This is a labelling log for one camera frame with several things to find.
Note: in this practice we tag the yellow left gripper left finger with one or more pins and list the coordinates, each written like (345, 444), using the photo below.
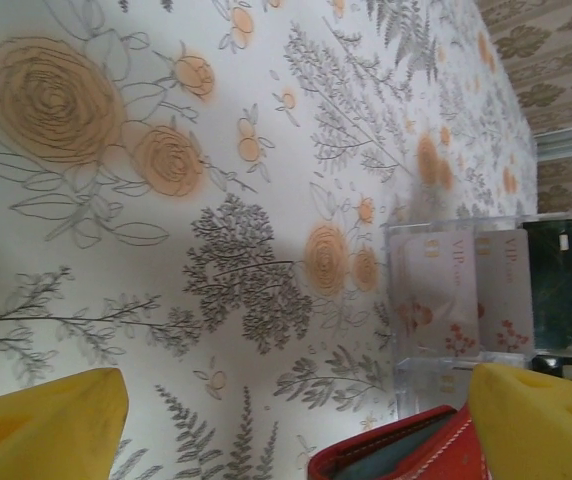
(36, 435)

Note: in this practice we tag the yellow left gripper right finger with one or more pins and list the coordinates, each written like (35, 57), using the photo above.
(541, 435)

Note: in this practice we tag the pink white VIP card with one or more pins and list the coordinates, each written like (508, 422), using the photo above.
(447, 385)
(506, 285)
(441, 285)

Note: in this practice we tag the floral table cover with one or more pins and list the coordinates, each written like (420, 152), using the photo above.
(216, 75)

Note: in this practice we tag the aluminium frame post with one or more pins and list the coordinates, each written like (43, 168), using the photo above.
(571, 140)

